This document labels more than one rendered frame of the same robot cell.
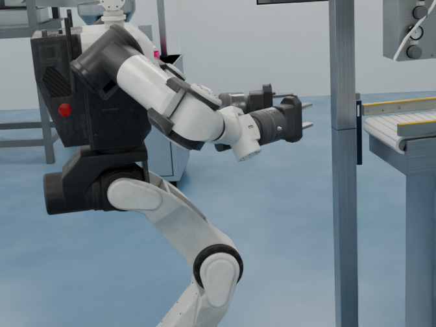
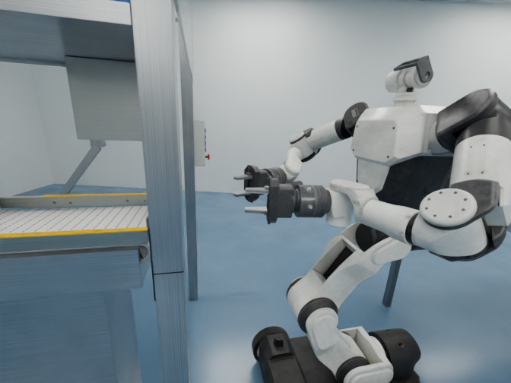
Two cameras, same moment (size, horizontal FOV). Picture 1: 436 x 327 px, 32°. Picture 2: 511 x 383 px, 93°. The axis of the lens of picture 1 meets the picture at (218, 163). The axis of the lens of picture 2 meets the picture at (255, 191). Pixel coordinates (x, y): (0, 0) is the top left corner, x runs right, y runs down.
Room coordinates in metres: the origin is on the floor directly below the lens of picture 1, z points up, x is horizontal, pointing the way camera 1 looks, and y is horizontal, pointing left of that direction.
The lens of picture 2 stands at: (2.75, -0.24, 1.20)
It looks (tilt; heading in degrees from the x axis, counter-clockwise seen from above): 16 degrees down; 176
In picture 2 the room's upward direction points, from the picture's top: 3 degrees clockwise
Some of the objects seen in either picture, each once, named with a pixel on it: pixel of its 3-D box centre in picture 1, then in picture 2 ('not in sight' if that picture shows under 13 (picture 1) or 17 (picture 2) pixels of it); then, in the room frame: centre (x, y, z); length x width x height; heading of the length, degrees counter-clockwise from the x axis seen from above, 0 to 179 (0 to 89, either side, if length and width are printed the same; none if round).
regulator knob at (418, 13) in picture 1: (420, 10); not in sight; (1.94, -0.53, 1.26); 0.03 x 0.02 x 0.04; 99
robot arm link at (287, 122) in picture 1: (279, 122); (261, 181); (1.93, -0.16, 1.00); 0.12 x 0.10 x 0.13; 130
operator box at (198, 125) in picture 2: not in sight; (199, 142); (1.26, -0.49, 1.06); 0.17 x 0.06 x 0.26; 9
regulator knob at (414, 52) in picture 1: (414, 50); not in sight; (1.93, -0.51, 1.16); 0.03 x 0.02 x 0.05; 99
